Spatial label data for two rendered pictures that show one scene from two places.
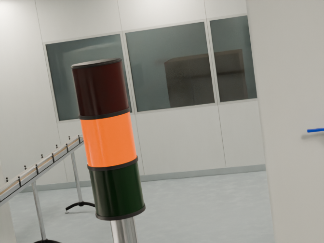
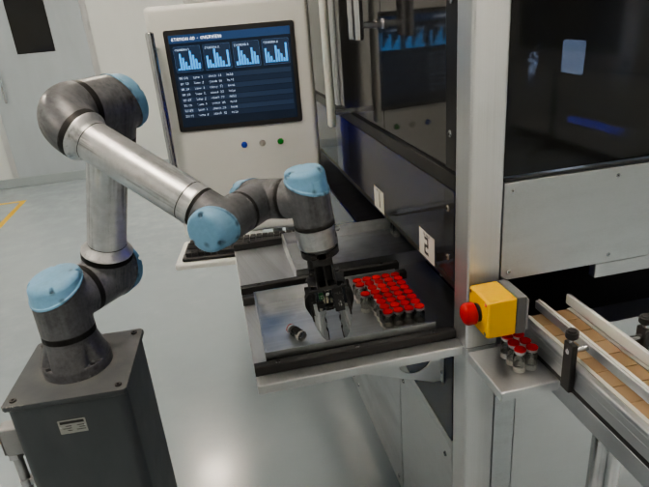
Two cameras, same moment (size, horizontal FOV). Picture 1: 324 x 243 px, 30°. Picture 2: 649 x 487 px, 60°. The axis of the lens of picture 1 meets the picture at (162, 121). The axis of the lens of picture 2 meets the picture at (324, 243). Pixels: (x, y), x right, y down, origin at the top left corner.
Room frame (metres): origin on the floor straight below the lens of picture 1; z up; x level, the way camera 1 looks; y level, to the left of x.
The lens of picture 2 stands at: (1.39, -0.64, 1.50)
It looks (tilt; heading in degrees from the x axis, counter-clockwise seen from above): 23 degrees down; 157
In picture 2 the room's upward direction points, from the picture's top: 5 degrees counter-clockwise
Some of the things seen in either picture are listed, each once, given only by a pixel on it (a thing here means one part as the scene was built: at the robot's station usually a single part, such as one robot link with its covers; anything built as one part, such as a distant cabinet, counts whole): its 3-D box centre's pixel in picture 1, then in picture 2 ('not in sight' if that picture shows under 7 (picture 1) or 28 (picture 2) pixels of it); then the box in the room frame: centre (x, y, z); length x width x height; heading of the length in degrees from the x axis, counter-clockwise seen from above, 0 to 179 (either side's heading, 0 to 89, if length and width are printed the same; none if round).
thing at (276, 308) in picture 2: not in sight; (338, 312); (0.42, -0.22, 0.90); 0.34 x 0.26 x 0.04; 77
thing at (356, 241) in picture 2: not in sight; (350, 246); (0.11, -0.04, 0.90); 0.34 x 0.26 x 0.04; 78
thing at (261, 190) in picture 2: not in sight; (257, 201); (0.43, -0.37, 1.18); 0.11 x 0.11 x 0.08; 40
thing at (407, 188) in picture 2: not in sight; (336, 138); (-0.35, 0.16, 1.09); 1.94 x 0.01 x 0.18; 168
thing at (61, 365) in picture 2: not in sight; (72, 346); (0.14, -0.76, 0.84); 0.15 x 0.15 x 0.10
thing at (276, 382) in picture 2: not in sight; (340, 286); (0.26, -0.14, 0.87); 0.70 x 0.48 x 0.02; 168
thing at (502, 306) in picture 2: not in sight; (495, 308); (0.72, -0.05, 1.00); 0.08 x 0.07 x 0.07; 78
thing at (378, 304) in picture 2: not in sight; (377, 302); (0.44, -0.14, 0.90); 0.18 x 0.02 x 0.05; 167
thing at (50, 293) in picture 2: not in sight; (62, 299); (0.13, -0.76, 0.96); 0.13 x 0.12 x 0.14; 130
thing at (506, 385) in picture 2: not in sight; (518, 368); (0.74, -0.01, 0.87); 0.14 x 0.13 x 0.02; 78
